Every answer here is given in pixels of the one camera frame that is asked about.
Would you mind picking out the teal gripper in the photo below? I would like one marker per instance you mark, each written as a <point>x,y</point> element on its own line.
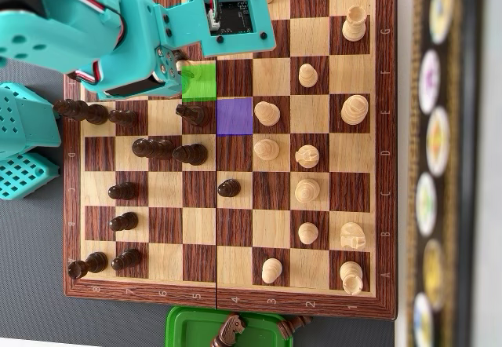
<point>165,63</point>

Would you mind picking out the teal perforated robot base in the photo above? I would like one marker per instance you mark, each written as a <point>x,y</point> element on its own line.
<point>23,182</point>

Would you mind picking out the wooden folding chess board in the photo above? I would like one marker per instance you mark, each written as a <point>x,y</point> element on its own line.
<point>168,225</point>

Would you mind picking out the dark wooden knight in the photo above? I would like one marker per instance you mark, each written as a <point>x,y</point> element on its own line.
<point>196,115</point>
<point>231,329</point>

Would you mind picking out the dark wooden queen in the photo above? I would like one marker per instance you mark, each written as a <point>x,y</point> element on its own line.
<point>157,148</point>

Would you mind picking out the dark pawn beside king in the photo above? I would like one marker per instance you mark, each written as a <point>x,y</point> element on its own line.
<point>192,154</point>

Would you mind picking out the dark wooden king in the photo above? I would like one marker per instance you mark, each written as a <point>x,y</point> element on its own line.
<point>92,113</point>

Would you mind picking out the light pawn centre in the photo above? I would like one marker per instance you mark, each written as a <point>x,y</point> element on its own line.
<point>267,114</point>

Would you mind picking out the light wooden bishop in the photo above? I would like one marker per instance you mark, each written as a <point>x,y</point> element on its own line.
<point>266,150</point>

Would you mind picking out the light wooden knight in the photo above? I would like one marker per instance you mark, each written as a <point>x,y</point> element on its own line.
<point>307,156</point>
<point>353,236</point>

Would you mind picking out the light wooden queen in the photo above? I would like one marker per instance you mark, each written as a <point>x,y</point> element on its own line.
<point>307,191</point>

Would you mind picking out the light wooden king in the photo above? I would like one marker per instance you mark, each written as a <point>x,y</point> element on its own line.
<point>355,109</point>

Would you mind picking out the light wooden rook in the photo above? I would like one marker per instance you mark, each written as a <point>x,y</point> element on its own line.
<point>355,25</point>
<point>351,276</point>

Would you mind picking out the dark wooden rook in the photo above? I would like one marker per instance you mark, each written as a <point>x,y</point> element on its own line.
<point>92,264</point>

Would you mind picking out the dark grey mat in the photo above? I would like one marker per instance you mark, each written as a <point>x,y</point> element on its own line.
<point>31,264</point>

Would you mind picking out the round badge purple print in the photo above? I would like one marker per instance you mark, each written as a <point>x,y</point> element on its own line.
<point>429,80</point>

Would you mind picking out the green plastic tray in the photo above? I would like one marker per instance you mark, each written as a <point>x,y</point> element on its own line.
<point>192,331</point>

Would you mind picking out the round badge orange print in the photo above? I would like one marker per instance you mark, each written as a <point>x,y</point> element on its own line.
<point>438,141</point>

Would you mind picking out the round badge green print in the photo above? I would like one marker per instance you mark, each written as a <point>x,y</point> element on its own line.
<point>426,203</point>

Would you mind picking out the dark display frame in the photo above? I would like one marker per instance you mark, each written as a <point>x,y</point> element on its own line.
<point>468,166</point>

